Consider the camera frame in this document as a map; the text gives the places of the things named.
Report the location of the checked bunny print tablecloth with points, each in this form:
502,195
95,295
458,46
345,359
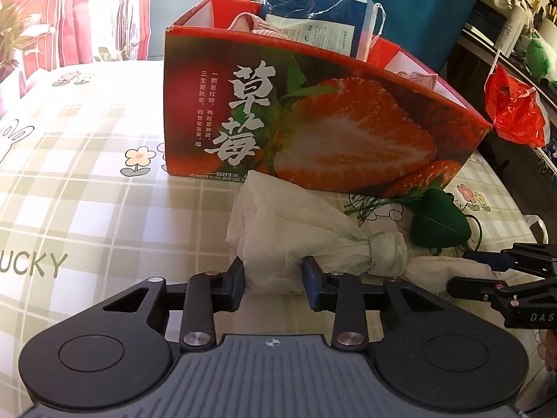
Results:
87,183

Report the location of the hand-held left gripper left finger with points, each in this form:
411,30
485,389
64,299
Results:
237,285

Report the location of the white knotted plastic bag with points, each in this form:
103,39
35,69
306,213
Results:
283,226

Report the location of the teal curtain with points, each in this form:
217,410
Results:
413,8

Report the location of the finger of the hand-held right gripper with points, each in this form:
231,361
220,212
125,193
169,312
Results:
474,288
487,259

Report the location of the pink printed backdrop cloth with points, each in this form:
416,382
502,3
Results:
65,8

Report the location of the red strawberry print cardboard box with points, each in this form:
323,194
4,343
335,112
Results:
348,139

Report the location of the red plastic bag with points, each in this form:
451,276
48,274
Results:
513,109

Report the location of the white spray bottle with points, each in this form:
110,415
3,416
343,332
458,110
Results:
511,30

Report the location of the navy packaged cloth item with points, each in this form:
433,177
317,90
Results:
330,13

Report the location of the translucent grey plastic bag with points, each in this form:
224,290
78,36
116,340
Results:
545,115

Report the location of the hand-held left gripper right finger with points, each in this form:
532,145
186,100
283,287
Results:
310,285

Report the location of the green plush leaf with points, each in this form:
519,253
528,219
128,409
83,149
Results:
439,222

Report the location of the green plush toy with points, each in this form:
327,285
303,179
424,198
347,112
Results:
541,56

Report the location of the dark dressing table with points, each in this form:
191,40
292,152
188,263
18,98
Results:
470,78

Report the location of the black case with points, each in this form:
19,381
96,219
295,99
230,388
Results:
478,21

